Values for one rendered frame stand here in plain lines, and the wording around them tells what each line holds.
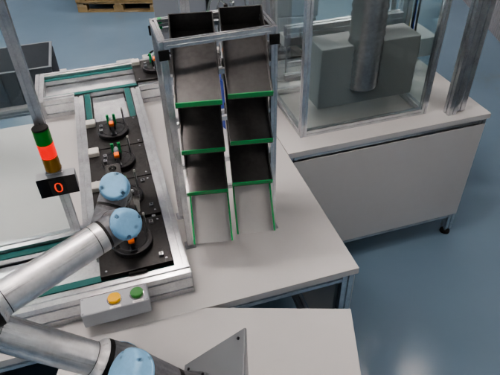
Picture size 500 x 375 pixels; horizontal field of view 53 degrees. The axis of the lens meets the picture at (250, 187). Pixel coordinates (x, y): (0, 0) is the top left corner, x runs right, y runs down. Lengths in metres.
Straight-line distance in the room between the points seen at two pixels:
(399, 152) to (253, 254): 1.11
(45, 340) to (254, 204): 0.81
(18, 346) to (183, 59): 0.87
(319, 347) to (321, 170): 1.09
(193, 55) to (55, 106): 1.39
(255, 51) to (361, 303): 1.70
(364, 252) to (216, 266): 1.45
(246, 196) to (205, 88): 0.47
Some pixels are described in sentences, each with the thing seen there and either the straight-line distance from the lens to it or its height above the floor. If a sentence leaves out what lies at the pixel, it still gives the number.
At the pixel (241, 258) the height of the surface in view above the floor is 0.86.
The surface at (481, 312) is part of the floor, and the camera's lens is 2.98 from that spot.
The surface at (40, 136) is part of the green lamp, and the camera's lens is 1.62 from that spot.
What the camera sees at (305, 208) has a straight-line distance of 2.03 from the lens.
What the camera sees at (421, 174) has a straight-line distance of 2.83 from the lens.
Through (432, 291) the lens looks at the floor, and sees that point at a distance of 2.98.
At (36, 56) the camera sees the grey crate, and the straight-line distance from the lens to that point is 3.85.
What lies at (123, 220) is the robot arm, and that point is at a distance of 1.18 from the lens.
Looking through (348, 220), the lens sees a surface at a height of 0.32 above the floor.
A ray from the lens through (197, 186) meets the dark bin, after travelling 1.61.
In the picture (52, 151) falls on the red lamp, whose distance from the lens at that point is 1.66.
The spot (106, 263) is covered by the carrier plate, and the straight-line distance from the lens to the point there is 1.75.
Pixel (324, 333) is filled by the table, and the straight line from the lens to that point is 1.65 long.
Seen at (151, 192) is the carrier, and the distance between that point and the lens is 1.98.
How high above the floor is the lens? 2.21
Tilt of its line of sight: 39 degrees down
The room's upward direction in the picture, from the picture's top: 2 degrees counter-clockwise
